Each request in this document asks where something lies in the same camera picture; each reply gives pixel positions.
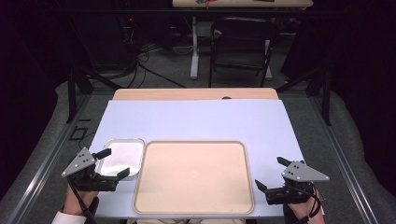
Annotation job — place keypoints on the pale blue table board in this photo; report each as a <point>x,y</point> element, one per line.
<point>199,121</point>

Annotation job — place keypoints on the white shirt sleeve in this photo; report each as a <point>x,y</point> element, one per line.
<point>69,218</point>

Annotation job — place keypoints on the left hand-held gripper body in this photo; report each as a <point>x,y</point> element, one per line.
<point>81,162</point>

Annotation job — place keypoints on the person's right hand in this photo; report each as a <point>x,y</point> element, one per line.
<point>305,207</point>

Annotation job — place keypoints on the person's left hand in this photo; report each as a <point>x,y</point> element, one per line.
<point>76,200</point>

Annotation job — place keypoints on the black metal frame stand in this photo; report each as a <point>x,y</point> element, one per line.
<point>325,96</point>
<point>72,93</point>

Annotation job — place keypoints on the white-legged wooden desk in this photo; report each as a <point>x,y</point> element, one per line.
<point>243,3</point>

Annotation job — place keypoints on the aluminium floor rail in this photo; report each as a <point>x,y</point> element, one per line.
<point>342,158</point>
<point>43,165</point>

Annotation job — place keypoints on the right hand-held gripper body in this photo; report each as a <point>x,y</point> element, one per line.
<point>301,174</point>

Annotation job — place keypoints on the beige plastic tray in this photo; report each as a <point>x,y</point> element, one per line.
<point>193,177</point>

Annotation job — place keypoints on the black horizontal frame bar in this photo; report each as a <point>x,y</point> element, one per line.
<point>174,11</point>

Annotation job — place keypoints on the black folding chair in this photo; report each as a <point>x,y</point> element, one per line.
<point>241,46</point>

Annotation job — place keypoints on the white rectangular container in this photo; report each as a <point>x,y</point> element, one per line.
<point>124,155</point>

